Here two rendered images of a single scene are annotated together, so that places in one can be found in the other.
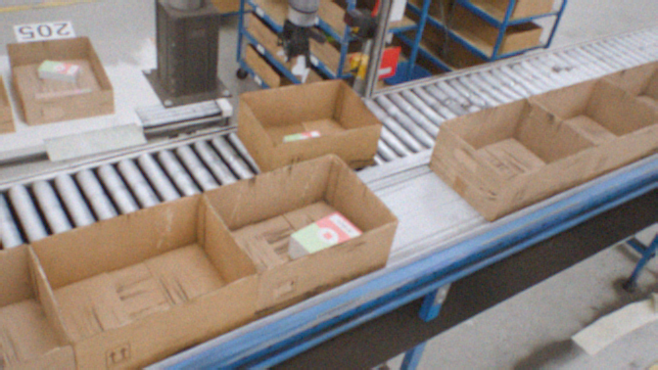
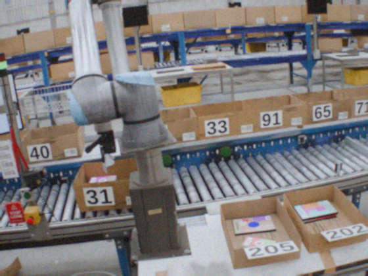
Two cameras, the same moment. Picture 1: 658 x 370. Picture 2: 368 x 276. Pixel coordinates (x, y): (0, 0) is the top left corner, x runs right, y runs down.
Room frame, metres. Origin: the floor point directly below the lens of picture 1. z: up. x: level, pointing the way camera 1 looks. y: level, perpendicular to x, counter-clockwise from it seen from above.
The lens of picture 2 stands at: (3.20, 1.53, 1.73)
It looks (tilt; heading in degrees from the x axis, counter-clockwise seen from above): 19 degrees down; 214
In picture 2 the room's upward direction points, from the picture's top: 6 degrees counter-clockwise
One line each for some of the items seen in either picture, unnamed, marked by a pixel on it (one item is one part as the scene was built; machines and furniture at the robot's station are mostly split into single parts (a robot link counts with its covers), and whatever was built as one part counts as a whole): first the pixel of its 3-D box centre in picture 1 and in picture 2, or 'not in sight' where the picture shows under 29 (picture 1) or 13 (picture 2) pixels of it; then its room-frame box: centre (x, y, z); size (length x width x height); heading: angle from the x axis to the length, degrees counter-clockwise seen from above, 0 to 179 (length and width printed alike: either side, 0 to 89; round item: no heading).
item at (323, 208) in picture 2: not in sight; (315, 209); (1.61, 1.19, 0.78); 0.19 x 0.14 x 0.02; 127
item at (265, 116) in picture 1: (307, 129); (113, 183); (1.82, 0.11, 0.83); 0.39 x 0.29 x 0.17; 125
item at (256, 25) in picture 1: (289, 31); not in sight; (3.37, 0.39, 0.39); 0.40 x 0.30 x 0.10; 41
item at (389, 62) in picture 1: (381, 65); (20, 211); (2.33, -0.11, 0.85); 0.16 x 0.01 x 0.13; 131
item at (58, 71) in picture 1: (60, 71); (258, 246); (1.97, 1.03, 0.77); 0.13 x 0.07 x 0.04; 94
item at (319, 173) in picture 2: not in sight; (308, 165); (0.99, 0.99, 0.72); 0.52 x 0.05 x 0.05; 41
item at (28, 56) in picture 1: (60, 77); (257, 229); (1.89, 1.00, 0.80); 0.38 x 0.28 x 0.10; 35
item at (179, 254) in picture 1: (146, 284); (222, 119); (0.93, 0.35, 0.96); 0.39 x 0.29 x 0.17; 131
